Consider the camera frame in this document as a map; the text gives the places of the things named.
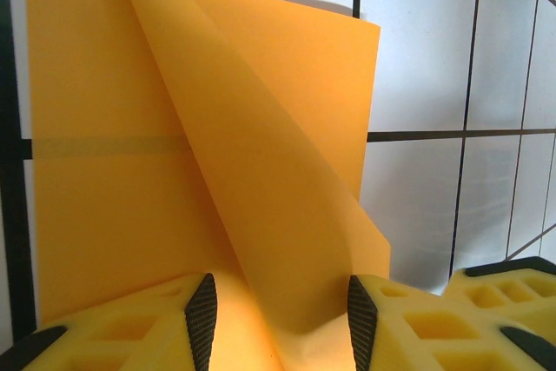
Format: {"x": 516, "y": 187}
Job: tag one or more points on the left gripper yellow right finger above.
{"x": 399, "y": 345}

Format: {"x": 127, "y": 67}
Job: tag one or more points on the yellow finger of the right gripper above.
{"x": 521, "y": 310}

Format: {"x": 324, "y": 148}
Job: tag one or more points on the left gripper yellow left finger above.
{"x": 165, "y": 345}

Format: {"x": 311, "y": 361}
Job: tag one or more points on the orange cloth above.
{"x": 260, "y": 127}

